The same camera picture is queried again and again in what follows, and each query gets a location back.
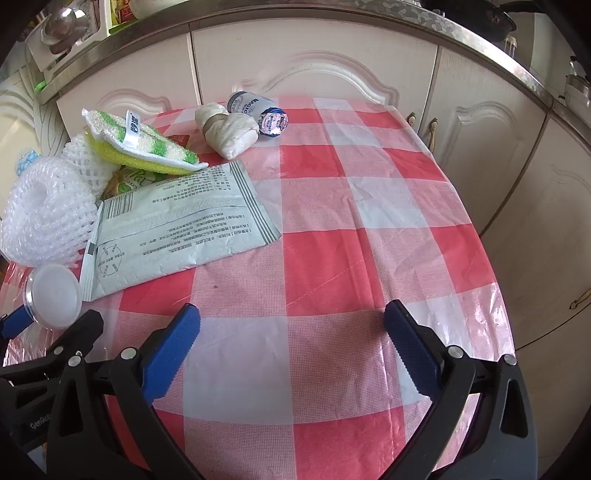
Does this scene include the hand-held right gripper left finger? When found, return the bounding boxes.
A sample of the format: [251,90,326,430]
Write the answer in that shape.
[46,304,206,480]

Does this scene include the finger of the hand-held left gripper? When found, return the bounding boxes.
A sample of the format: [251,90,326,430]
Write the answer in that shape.
[0,304,36,343]
[0,309,105,371]

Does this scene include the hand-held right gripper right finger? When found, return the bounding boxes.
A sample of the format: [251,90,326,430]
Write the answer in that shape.
[383,299,539,480]

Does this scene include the clear round plastic lid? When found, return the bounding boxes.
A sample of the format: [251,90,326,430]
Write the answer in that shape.
[23,264,83,329]

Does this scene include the large white foam net sleeve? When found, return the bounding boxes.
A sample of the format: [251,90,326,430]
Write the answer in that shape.
[0,154,103,268]

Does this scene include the grey foil packet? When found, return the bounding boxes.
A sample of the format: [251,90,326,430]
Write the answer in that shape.
[78,159,283,302]

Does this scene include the small white foam net sleeve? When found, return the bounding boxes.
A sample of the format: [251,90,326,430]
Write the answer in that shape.
[59,130,122,197]

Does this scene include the green striped yellow sponge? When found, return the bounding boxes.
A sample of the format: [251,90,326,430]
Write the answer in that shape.
[82,107,209,176]

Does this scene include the white bottle blue foil cap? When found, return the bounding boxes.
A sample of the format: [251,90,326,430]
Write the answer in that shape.
[227,90,290,139]

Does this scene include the yellow green snack wrapper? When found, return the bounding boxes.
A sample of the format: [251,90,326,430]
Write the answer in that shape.
[99,164,160,202]

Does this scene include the red white checked tablecloth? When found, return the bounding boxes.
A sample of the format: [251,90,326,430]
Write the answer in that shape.
[0,95,518,480]

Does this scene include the blue white snack wrapper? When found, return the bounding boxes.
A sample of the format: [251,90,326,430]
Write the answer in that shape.
[16,151,38,177]

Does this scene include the cream cabinet door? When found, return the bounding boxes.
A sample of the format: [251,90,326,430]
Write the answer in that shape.
[480,115,591,352]
[191,17,440,118]
[55,31,202,136]
[416,46,551,237]

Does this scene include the white floral patterned refrigerator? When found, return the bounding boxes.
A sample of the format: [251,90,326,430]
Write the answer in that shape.
[0,60,62,185]

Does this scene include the white dish rack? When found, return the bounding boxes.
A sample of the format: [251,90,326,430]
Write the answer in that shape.
[24,0,112,71]

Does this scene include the steel ladle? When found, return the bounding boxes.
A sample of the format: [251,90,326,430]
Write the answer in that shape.
[41,7,88,47]

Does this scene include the steel pot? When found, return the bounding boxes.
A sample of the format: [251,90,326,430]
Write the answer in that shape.
[558,55,591,109]

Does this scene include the yellow red food package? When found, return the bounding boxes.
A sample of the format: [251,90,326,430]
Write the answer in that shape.
[108,0,139,26]

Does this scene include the dark cooking pot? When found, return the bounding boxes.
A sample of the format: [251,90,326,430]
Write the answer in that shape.
[422,0,518,40]

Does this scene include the steel edged kitchen countertop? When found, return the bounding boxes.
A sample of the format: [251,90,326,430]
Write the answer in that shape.
[36,0,591,139]

